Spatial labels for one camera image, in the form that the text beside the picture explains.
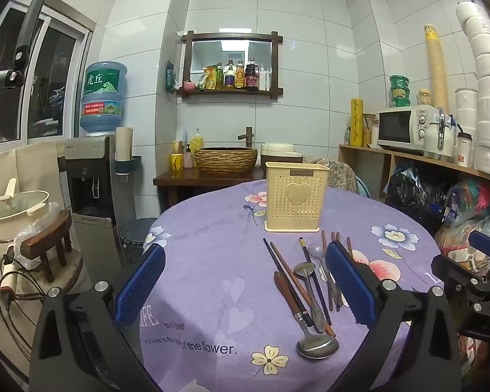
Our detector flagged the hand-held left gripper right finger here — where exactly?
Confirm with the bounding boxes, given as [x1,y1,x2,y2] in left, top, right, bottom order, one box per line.
[324,241,462,392]

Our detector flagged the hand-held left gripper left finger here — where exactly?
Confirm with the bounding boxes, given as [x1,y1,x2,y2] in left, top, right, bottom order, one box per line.
[29,245,168,392]

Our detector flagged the small ornate steel spoon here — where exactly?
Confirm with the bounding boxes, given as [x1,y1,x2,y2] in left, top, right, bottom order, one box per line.
[293,261,327,333]

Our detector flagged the grey plastic spoon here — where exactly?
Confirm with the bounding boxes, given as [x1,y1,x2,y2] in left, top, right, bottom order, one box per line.
[308,243,339,299]

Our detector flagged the dark blue gold-tipped chopstick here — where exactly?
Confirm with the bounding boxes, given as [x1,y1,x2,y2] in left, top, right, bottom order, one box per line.
[299,237,333,325]

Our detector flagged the steel spoon with wooden handle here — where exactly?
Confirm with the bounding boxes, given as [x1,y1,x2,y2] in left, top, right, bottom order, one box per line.
[273,270,340,361]

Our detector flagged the black chopstick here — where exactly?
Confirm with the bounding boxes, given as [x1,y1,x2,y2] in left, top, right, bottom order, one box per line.
[263,237,314,328]

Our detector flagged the cream plastic cutlery holder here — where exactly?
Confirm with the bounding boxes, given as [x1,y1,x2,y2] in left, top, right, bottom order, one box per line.
[264,161,331,231]

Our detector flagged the colourful plastic bags pile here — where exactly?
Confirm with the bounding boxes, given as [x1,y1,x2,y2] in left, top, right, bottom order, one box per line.
[435,175,490,280]

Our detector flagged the dark round bin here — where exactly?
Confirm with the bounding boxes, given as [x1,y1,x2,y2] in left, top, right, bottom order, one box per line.
[122,217,160,266]

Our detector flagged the purple floral tablecloth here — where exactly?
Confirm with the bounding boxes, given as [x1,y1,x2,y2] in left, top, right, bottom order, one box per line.
[140,177,442,392]

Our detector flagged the black plastic bag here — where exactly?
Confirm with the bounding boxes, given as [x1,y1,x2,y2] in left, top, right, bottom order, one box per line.
[386,162,448,234]

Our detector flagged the white tumbler with black lid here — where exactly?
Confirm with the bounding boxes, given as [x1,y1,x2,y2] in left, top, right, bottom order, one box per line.
[457,133,473,168]

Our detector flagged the grey water dispenser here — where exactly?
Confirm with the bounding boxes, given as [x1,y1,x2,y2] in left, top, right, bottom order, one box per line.
[57,133,137,266]

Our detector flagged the paisley patterned cloth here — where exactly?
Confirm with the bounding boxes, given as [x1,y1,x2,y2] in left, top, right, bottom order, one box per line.
[302,157,360,195]

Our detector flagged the small dark wooden stool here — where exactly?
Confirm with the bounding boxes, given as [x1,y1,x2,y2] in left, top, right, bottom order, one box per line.
[20,210,73,283]

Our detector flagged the dark wooden washstand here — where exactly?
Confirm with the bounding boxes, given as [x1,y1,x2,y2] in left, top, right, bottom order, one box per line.
[153,169,266,217]

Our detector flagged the dark cup holder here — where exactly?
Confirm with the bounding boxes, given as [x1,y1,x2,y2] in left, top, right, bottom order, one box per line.
[114,155,143,177]

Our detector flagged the light wooden shelf unit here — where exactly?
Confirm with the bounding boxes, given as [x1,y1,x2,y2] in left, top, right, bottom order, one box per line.
[337,144,490,215]

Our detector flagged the stack of white plastic tubs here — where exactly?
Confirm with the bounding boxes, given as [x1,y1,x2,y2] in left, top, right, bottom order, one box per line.
[455,88,480,168]

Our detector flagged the stack of beige paper cups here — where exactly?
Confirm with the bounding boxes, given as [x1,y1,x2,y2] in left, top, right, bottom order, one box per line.
[115,126,134,162]

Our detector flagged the white pot with lid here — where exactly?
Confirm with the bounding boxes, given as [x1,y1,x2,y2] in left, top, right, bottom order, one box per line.
[0,177,51,254]

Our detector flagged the cream and brown rice cooker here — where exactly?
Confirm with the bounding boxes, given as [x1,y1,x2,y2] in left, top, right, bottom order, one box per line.
[261,143,303,165]

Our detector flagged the yellow pump soap bottle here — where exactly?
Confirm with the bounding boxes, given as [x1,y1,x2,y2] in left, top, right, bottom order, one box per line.
[190,128,205,168]

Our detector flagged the white microwave oven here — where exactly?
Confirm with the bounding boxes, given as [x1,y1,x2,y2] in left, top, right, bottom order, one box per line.
[377,105,439,151]

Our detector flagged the woven pattern wash basin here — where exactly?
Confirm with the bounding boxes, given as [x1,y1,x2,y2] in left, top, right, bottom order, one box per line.
[194,147,259,174]

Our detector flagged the yellow cylindrical canister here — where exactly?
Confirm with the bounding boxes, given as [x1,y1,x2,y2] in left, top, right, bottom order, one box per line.
[350,98,364,148]

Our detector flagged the bronze faucet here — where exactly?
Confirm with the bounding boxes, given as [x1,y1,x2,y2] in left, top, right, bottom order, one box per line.
[237,126,254,150]

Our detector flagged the tall stack of paper cups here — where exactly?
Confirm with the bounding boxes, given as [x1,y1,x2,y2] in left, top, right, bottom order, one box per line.
[423,24,450,115]

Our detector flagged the blue water jug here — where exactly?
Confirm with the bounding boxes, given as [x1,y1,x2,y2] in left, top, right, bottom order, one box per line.
[79,61,128,133]

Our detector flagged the yellow packet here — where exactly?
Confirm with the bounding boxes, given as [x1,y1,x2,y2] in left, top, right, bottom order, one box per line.
[198,67,216,90]

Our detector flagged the aluminium sliding window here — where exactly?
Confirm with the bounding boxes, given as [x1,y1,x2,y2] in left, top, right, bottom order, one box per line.
[0,0,93,148]

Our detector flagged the dark purple bottle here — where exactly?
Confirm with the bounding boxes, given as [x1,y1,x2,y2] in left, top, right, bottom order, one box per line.
[245,58,259,90]

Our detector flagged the wooden framed mirror shelf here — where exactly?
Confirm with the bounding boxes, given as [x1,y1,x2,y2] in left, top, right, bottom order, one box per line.
[176,30,284,99]

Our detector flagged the rope wrapped round stand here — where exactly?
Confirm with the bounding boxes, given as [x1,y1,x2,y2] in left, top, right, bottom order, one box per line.
[0,253,85,308]

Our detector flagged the white kettle with chrome handle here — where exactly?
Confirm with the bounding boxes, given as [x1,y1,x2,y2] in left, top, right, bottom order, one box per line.
[424,107,458,161]

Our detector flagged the black cable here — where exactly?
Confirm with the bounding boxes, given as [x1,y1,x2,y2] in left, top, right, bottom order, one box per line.
[0,253,46,362]

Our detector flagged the white handle device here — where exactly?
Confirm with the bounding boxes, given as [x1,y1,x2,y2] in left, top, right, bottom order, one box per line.
[0,263,24,301]

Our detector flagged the green hanging wall pack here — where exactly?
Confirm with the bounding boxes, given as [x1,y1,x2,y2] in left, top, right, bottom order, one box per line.
[165,61,180,90]

